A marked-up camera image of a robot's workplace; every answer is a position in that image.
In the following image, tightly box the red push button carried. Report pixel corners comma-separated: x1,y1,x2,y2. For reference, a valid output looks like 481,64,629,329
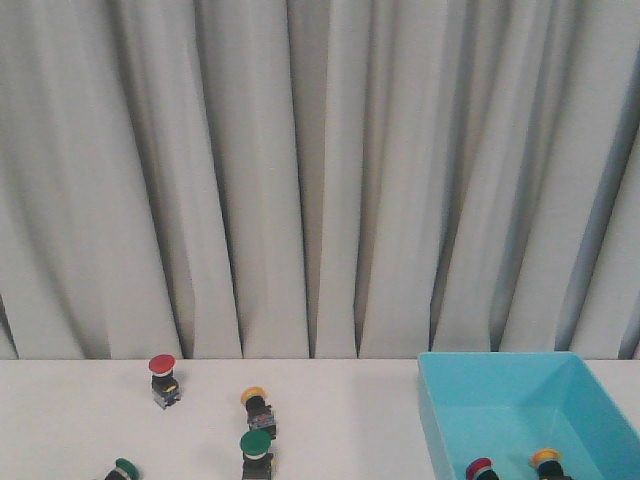
465,457,499,480

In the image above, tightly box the yellow push button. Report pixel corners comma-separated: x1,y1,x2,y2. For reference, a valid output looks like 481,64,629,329
240,386,277,440
530,447,572,480

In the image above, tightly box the blue plastic box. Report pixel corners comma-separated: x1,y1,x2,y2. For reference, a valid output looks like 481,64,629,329
417,352,639,479

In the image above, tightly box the white pleated curtain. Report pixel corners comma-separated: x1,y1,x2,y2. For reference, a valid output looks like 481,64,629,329
1,1,639,359

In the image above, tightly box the yellow push button lying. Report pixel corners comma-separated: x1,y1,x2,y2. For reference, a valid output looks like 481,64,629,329
240,386,277,440

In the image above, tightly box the green push button standing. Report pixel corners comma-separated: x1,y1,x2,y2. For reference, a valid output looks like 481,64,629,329
239,429,274,480

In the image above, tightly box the red push button standing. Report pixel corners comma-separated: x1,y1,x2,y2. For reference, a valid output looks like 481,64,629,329
148,354,181,409

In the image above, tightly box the green push button lying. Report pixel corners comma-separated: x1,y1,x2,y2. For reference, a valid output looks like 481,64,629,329
105,458,140,480

